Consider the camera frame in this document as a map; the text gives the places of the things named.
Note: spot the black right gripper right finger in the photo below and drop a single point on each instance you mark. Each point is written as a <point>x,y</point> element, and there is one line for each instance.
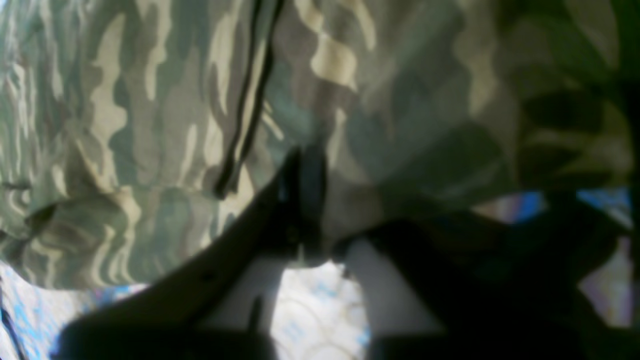
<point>464,287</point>

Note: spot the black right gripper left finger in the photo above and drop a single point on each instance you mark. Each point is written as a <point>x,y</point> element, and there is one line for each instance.
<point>220,304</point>

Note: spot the camouflage T-shirt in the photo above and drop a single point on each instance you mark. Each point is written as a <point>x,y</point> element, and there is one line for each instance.
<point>132,131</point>

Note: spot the patterned tile tablecloth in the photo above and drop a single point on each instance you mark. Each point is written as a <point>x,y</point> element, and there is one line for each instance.
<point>319,313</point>

